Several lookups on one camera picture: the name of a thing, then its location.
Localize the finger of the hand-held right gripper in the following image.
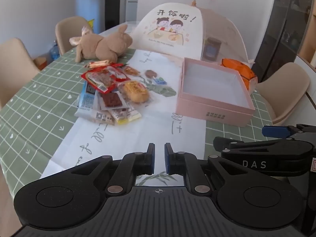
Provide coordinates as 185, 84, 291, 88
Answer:
262, 125, 316, 139
213, 136, 273, 154

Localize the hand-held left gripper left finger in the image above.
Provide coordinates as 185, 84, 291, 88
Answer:
67, 143, 156, 196

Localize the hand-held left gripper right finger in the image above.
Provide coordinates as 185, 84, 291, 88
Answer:
164, 142, 245, 195

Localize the pink cardboard box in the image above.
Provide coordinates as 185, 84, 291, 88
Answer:
176, 57, 255, 128

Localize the golden pastry packet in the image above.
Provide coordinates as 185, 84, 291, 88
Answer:
118, 80, 151, 104

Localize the flaky pastry packet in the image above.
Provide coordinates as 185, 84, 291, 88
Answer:
123, 65, 141, 77

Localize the blue packet with black panel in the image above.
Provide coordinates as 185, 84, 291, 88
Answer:
77, 81, 98, 110

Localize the large red meat snack packet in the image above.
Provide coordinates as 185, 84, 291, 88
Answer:
81, 69, 117, 94

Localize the white printed table runner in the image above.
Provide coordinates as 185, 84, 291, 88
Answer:
41, 49, 206, 187

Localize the beige chair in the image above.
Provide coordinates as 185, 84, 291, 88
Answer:
0, 38, 41, 109
55, 16, 93, 55
257, 62, 311, 126

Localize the yellow white snack packet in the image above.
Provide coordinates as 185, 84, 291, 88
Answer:
109, 107, 142, 125

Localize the white packet with brown print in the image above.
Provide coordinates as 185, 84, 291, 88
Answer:
92, 111, 115, 126

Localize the orange plastic bag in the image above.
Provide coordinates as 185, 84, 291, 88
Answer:
220, 58, 258, 95

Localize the brown square clear packet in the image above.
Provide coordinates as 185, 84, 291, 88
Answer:
97, 92, 130, 111

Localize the dark glass jar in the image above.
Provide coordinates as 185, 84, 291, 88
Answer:
204, 38, 221, 61

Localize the dark glass cabinet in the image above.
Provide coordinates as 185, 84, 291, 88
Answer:
254, 0, 316, 79

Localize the long thin red packet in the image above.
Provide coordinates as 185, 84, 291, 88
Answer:
85, 60, 110, 68

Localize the brown plush rabbit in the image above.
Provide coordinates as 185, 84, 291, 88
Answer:
69, 25, 134, 63

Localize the cartoon printed chair cover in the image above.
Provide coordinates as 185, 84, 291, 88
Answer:
130, 0, 255, 63

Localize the blue water bottle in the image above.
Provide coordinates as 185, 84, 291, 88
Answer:
49, 41, 61, 61

